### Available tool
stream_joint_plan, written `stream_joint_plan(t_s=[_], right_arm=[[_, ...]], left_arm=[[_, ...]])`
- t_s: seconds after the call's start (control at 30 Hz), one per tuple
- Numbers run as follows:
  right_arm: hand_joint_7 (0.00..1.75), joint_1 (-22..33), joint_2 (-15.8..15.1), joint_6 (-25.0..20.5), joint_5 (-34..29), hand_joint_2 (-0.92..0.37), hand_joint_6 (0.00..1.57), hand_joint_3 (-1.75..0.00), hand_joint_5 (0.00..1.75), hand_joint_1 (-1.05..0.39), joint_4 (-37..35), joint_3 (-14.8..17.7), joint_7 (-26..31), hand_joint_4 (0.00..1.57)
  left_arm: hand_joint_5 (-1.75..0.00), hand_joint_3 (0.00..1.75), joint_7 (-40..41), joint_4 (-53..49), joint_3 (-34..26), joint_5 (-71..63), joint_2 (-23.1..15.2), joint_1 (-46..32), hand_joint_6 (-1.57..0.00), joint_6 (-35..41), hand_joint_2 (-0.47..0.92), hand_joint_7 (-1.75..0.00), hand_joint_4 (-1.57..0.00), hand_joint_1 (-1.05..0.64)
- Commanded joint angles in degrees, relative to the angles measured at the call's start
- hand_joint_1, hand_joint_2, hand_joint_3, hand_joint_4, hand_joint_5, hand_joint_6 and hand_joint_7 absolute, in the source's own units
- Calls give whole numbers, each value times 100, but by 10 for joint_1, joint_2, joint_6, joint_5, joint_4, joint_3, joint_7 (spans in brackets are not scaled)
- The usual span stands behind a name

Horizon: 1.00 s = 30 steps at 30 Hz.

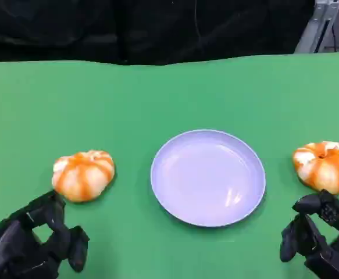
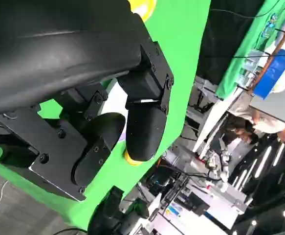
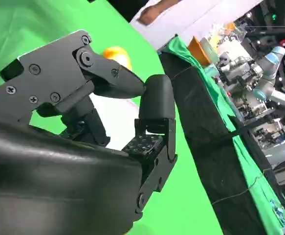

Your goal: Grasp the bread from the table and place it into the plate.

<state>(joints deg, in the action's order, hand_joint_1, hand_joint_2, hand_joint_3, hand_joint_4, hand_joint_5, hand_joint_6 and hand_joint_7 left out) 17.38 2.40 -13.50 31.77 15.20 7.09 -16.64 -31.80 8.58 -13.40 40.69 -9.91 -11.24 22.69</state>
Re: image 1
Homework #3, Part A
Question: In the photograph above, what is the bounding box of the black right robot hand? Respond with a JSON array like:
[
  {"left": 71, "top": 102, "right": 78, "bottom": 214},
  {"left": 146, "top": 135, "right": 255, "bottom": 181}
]
[{"left": 279, "top": 188, "right": 339, "bottom": 279}]

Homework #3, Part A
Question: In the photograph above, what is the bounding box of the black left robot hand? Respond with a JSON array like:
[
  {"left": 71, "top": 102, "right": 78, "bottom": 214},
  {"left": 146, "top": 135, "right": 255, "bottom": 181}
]
[{"left": 0, "top": 190, "right": 90, "bottom": 279}]

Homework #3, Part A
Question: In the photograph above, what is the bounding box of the orange white toy bread roll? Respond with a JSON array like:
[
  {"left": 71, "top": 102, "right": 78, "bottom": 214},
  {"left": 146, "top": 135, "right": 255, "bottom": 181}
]
[
  {"left": 292, "top": 141, "right": 339, "bottom": 195},
  {"left": 51, "top": 149, "right": 116, "bottom": 203}
]

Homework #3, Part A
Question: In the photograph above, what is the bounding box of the lilac round plate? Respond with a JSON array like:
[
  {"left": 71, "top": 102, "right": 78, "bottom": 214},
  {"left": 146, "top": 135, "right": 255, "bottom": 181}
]
[{"left": 150, "top": 129, "right": 266, "bottom": 228}]

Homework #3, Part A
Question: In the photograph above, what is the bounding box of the green table cloth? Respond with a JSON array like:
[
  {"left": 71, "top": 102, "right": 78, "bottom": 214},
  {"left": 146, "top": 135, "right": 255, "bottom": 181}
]
[{"left": 0, "top": 51, "right": 339, "bottom": 279}]

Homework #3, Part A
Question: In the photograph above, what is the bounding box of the black backdrop curtain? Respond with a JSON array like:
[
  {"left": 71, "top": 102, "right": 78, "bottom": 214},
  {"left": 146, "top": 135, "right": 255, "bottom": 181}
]
[{"left": 0, "top": 0, "right": 317, "bottom": 66}]

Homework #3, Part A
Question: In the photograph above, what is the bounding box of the thin black background cable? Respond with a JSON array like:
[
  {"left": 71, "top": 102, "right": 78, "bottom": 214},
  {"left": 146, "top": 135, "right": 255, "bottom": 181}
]
[{"left": 325, "top": 20, "right": 339, "bottom": 52}]

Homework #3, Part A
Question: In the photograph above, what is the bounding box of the grey metal frame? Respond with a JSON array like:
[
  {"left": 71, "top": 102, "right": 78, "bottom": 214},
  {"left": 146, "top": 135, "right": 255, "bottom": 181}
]
[{"left": 293, "top": 0, "right": 339, "bottom": 54}]

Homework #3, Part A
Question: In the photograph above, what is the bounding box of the thin cable on curtain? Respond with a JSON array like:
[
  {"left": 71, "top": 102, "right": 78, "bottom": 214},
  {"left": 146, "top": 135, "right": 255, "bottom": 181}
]
[{"left": 194, "top": 0, "right": 204, "bottom": 47}]

